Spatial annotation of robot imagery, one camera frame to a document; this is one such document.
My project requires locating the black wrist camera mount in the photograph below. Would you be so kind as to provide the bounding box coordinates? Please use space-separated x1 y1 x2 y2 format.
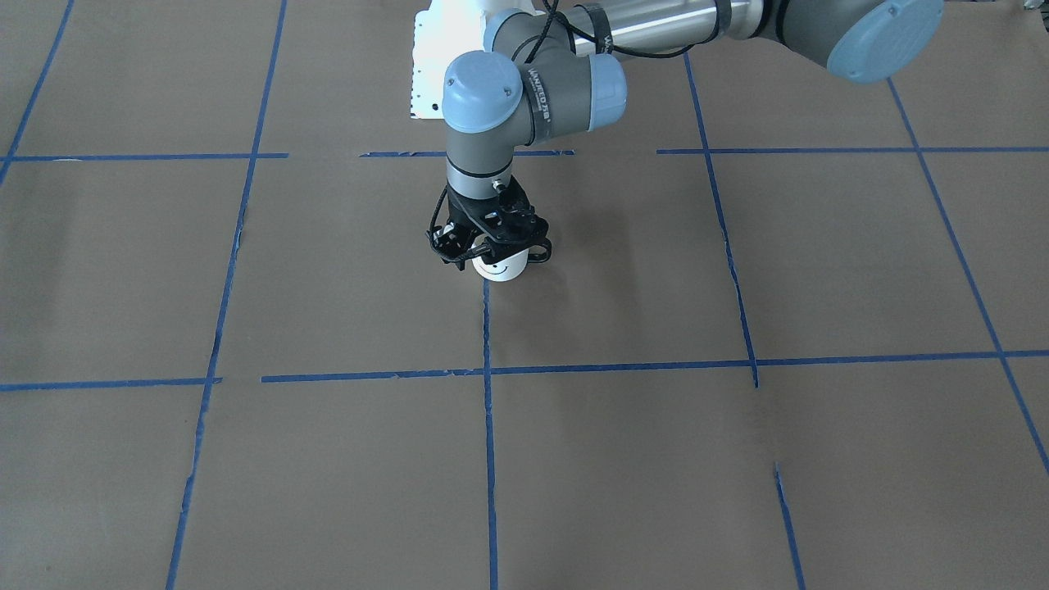
425 220 477 271

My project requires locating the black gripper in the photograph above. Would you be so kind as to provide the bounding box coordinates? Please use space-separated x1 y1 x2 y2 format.
443 182 552 264

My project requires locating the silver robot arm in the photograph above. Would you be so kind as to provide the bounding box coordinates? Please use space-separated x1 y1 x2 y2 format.
426 1 944 280

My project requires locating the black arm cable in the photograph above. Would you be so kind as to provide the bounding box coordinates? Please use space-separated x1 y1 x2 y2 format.
512 0 722 62

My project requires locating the white pedestal column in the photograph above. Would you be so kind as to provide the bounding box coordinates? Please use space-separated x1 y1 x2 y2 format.
410 1 488 120

